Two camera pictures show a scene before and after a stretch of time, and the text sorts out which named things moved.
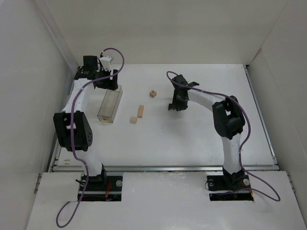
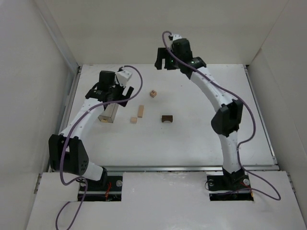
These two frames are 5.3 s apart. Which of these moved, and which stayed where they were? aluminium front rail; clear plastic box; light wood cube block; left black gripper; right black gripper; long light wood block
Moved: left black gripper; right black gripper
Stayed: aluminium front rail; clear plastic box; long light wood block; light wood cube block
